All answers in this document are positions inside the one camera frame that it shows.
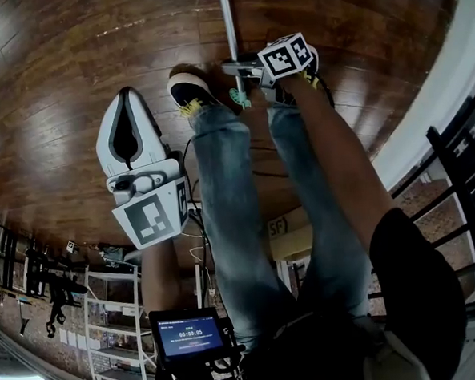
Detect black chest-mounted screen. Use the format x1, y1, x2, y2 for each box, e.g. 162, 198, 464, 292
148, 305, 230, 372

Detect person's left leg in jeans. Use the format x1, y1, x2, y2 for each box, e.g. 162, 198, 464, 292
187, 99, 302, 351

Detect person's left dark shoe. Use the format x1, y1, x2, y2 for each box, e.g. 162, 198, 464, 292
165, 63, 223, 119

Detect black equipment stands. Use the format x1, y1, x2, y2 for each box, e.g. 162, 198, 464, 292
0, 216, 93, 342

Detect black metal railing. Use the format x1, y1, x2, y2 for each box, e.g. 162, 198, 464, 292
383, 90, 475, 319

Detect person's dark shoe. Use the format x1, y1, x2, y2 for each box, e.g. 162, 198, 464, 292
165, 63, 223, 119
269, 42, 336, 112

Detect cardboard box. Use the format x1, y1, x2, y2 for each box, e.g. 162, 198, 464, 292
265, 207, 316, 265

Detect person's left forearm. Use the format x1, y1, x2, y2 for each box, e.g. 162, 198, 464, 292
137, 236, 183, 317

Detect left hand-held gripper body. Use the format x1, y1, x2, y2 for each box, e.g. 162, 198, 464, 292
104, 157, 192, 253

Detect metal long-handled dustpan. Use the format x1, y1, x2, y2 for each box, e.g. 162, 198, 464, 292
217, 0, 253, 111

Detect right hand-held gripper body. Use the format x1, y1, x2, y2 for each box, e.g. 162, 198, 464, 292
252, 31, 323, 104

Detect person's leg in jeans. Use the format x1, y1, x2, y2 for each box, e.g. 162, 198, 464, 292
187, 99, 302, 351
265, 95, 377, 328

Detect person's black shirt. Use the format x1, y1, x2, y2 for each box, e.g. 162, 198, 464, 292
142, 203, 471, 380

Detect white thin cable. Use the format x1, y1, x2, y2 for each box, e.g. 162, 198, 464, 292
187, 230, 214, 300

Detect person's right dark shoe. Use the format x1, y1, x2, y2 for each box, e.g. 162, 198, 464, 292
269, 42, 336, 112

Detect person's right forearm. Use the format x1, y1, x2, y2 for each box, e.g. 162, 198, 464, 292
281, 69, 399, 247

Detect black screen mount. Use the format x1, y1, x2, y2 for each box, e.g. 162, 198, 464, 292
159, 325, 250, 380

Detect wooden floor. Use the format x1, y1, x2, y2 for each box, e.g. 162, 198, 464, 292
0, 0, 475, 281

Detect white metal shelf rack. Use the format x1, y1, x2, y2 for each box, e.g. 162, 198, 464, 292
80, 261, 159, 380

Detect person's right leg in jeans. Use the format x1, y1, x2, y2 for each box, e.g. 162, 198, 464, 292
265, 95, 377, 328

